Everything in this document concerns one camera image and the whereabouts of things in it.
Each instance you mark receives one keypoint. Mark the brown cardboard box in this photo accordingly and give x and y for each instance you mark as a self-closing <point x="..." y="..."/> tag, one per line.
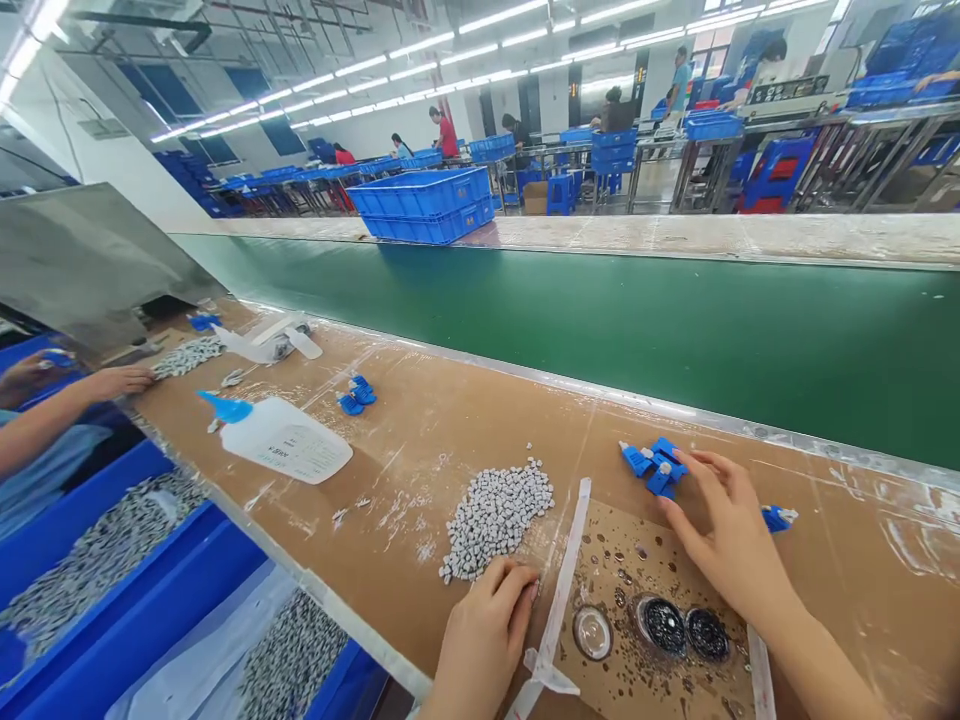
<point x="535" y="199"/>

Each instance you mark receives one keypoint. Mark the white glue bottle blue nozzle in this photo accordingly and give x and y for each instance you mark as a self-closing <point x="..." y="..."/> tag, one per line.
<point x="289" y="442"/>

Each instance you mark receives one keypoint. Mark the blue bin of grey parts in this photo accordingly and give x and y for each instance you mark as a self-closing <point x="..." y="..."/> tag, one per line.
<point x="90" y="547"/>

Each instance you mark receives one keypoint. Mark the clear empty round dish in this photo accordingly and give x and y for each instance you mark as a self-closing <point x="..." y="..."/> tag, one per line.
<point x="593" y="634"/>

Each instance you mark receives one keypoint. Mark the white plastic strip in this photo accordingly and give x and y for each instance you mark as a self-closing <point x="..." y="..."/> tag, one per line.
<point x="763" y="679"/>
<point x="564" y="577"/>

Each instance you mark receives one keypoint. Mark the grey metal hood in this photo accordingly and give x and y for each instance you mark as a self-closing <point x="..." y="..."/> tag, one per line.
<point x="90" y="262"/>

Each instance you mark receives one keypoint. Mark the person's left fingers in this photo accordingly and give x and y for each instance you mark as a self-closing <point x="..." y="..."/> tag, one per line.
<point x="521" y="589"/>

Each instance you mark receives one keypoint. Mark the green conveyor belt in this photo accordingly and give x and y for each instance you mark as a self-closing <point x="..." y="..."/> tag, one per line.
<point x="600" y="330"/>

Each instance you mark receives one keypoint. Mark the round dish of black beads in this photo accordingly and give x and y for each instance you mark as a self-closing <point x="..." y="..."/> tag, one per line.
<point x="708" y="636"/>
<point x="660" y="624"/>

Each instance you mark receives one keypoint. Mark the blue plastic stool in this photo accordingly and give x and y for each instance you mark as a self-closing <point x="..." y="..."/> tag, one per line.
<point x="562" y="193"/>

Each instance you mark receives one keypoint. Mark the perforated cardboard mat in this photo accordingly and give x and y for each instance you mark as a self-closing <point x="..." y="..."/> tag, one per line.
<point x="660" y="570"/>

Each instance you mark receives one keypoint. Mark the heap of grey parts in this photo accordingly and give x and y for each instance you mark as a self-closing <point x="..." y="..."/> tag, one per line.
<point x="187" y="358"/>

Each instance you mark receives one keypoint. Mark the blue plastic connector part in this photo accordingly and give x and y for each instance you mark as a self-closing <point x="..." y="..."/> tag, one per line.
<point x="778" y="519"/>
<point x="661" y="481"/>
<point x="667" y="452"/>

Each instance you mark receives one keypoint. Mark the metal tables with blue crates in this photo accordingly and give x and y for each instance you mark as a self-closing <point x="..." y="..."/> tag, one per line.
<point x="750" y="150"/>

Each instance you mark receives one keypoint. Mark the pile of small grey parts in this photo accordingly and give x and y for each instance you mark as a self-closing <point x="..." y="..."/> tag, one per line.
<point x="499" y="525"/>

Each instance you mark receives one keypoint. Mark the row of tables with crates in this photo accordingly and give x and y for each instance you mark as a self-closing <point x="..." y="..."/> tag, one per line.
<point x="337" y="176"/>

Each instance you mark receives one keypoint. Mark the person's right index finger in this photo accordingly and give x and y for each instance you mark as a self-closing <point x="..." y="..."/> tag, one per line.
<point x="696" y="466"/>

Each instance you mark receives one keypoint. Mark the cluster of blue connector parts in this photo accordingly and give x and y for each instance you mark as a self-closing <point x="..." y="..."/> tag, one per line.
<point x="357" y="395"/>

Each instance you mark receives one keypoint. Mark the person's right thumb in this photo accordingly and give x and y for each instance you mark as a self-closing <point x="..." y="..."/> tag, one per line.
<point x="679" y="521"/>

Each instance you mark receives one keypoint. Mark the person's right hand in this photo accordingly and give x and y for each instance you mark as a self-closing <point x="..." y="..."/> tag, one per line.
<point x="731" y="540"/>

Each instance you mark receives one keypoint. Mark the small clear squeeze bottle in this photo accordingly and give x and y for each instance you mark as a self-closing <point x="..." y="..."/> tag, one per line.
<point x="277" y="346"/>

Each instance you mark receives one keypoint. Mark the person's right fingers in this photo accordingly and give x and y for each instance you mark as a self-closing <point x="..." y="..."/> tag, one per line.
<point x="739" y="487"/>

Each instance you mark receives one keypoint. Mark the blue bin with plastic bag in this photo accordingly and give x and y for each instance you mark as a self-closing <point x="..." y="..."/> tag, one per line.
<point x="225" y="645"/>

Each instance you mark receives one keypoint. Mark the blue connector part white tip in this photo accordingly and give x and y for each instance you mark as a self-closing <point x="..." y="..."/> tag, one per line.
<point x="634" y="457"/>

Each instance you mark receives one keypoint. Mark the stack of blue crates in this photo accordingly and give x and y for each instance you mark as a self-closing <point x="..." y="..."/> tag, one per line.
<point x="424" y="204"/>

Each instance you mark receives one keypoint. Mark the person's left hand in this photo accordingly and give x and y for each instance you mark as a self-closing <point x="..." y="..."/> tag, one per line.
<point x="480" y="622"/>

